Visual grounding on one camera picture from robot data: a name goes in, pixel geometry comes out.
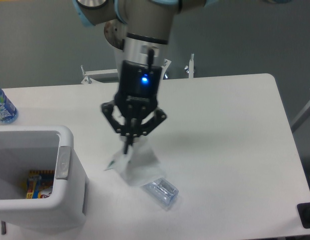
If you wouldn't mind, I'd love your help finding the white metal base bracket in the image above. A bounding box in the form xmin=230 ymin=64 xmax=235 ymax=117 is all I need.
xmin=80 ymin=59 xmax=172 ymax=84

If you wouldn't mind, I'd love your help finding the black clamp at table edge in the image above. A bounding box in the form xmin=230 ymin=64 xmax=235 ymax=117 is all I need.
xmin=297 ymin=202 xmax=310 ymax=229

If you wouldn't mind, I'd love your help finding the colourful snack package in bin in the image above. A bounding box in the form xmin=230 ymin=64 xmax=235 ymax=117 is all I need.
xmin=22 ymin=169 xmax=55 ymax=199

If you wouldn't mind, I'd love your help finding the white metal frame right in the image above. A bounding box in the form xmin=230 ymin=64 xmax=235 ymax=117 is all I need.
xmin=290 ymin=100 xmax=310 ymax=133

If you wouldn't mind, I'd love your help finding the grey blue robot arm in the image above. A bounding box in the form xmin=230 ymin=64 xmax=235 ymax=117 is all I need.
xmin=73 ymin=0 xmax=212 ymax=154

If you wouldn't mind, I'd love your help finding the white upright bracket with bolt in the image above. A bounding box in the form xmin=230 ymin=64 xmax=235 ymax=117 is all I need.
xmin=184 ymin=53 xmax=195 ymax=79

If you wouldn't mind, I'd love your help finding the white plastic trash can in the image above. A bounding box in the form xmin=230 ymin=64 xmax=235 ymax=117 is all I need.
xmin=0 ymin=125 xmax=89 ymax=229

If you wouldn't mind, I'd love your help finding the clear plastic wrapper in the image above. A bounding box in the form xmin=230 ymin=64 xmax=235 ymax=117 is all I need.
xmin=105 ymin=136 xmax=166 ymax=187

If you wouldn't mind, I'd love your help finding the clear plastic water bottle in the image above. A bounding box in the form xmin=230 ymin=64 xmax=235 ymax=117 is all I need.
xmin=141 ymin=177 xmax=179 ymax=209

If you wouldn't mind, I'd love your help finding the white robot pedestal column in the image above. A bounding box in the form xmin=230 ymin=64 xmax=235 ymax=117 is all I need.
xmin=104 ymin=19 xmax=127 ymax=78

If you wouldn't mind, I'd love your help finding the blue labelled water bottle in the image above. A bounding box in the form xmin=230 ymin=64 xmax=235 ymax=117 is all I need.
xmin=0 ymin=88 xmax=19 ymax=124

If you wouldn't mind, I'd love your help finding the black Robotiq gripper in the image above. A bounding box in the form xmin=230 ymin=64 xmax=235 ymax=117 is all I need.
xmin=101 ymin=60 xmax=167 ymax=155

